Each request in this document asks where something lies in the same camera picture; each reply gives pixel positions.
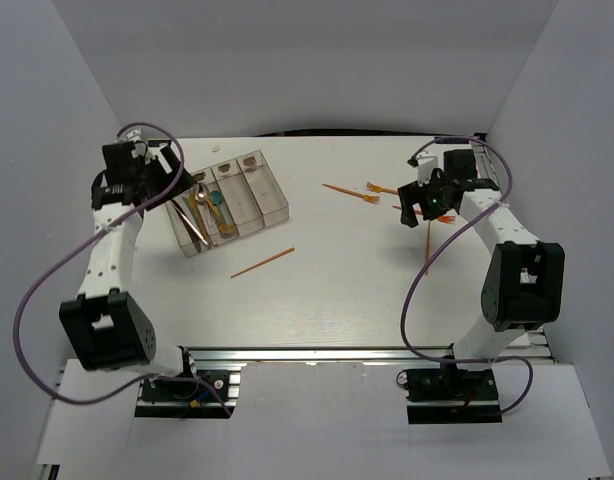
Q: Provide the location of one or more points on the blue label sticker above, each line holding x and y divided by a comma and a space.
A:
451, 140
158, 143

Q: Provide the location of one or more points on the orange plastic knife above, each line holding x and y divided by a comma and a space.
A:
196, 213

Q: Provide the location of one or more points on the clear four-compartment organizer tray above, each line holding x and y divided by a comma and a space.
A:
252, 200

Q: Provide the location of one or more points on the dark iridescent metal knife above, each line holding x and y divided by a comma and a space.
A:
192, 230

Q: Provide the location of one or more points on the teal plastic spoon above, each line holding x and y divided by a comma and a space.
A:
216, 197

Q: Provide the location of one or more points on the blue label sticker right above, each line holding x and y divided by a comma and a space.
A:
451, 140

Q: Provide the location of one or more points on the orange plastic spoon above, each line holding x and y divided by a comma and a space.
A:
224, 228

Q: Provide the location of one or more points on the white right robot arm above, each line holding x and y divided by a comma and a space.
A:
522, 288

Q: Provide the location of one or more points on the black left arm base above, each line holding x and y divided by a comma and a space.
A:
213, 398

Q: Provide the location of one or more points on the blue label sticker left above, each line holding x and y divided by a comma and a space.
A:
158, 143

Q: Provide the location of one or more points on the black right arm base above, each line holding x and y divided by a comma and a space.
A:
447, 395

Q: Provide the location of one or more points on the orange plastic chopstick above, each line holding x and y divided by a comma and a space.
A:
263, 262
428, 243

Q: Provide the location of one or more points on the silver metal spoon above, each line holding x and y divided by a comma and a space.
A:
201, 198

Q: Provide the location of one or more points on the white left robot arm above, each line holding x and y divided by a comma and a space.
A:
106, 327

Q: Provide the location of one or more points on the iridescent ornate metal spoon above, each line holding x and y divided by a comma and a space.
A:
213, 221

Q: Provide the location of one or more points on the orange plastic fork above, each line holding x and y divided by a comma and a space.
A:
371, 199
447, 219
380, 189

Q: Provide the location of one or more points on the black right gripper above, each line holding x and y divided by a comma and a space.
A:
414, 194

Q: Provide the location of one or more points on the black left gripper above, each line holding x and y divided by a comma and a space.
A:
153, 164

